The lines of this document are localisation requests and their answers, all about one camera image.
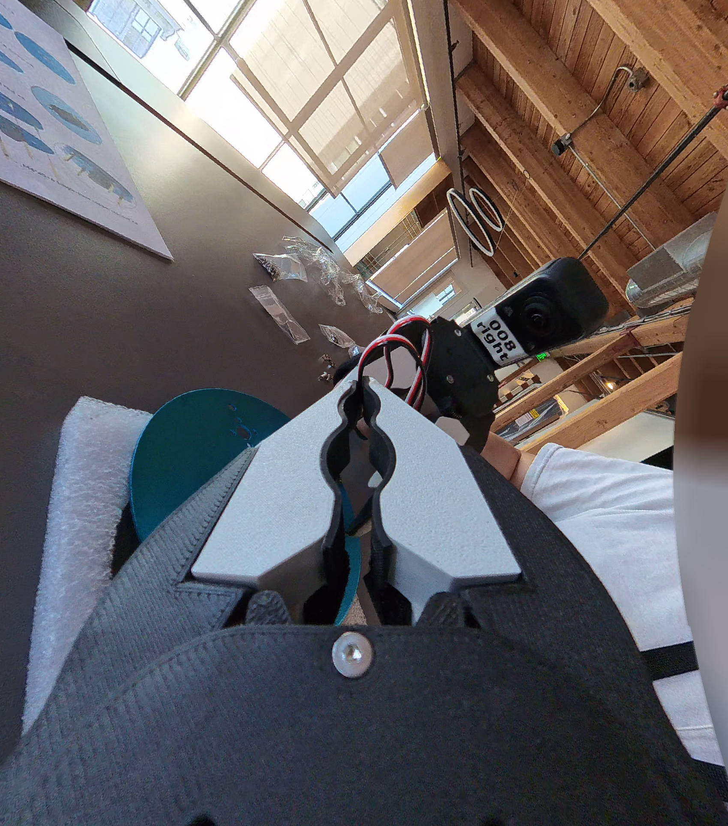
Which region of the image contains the clear bag with dark screws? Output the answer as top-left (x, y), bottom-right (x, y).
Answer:
top-left (253, 253), bottom-right (308, 284)

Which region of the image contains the flat clear plastic bag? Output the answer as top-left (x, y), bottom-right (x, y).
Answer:
top-left (248, 286), bottom-right (311, 346)

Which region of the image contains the black ceiling pipe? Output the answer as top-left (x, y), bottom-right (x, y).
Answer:
top-left (580, 42), bottom-right (728, 259)

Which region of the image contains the person's right forearm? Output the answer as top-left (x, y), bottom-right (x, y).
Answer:
top-left (483, 432), bottom-right (535, 489)

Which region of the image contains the metal conduit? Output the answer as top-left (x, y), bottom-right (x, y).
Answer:
top-left (551, 65), bottom-right (651, 159)

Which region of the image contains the white ring ceiling lamp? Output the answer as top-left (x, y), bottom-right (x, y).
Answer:
top-left (446, 189), bottom-right (495, 257)
top-left (467, 187), bottom-right (507, 234)

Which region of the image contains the crumpled clear plastic bag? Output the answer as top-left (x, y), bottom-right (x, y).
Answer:
top-left (282, 235), bottom-right (385, 316)

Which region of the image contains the blue round metal plate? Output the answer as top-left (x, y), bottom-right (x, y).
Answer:
top-left (129, 388), bottom-right (365, 627)

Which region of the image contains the folded printed instruction sheet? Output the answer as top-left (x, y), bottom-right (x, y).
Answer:
top-left (0, 0), bottom-right (174, 261)

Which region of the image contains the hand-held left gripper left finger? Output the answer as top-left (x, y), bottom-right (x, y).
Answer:
top-left (190, 379), bottom-right (361, 623)

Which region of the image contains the white foam sheet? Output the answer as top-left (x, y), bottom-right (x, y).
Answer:
top-left (22, 397), bottom-right (155, 733)

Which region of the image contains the silver air duct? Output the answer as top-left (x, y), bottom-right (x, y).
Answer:
top-left (625, 213), bottom-right (719, 311)

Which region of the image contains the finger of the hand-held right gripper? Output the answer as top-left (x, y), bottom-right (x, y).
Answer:
top-left (356, 354), bottom-right (423, 391)

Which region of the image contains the dark grey desk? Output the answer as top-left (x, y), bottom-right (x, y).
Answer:
top-left (0, 0), bottom-right (403, 814)

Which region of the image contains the black lanyard strap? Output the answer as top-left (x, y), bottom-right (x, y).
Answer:
top-left (644, 642), bottom-right (728, 804)

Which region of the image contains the large window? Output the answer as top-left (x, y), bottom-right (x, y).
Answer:
top-left (86, 0), bottom-right (452, 241)

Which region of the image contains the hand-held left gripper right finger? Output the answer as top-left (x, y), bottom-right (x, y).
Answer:
top-left (360, 376), bottom-right (524, 623)

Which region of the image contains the person in white shirt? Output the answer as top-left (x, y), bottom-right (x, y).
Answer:
top-left (519, 442), bottom-right (726, 808)

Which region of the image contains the red white black servo cable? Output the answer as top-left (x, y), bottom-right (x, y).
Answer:
top-left (359, 316), bottom-right (433, 409)

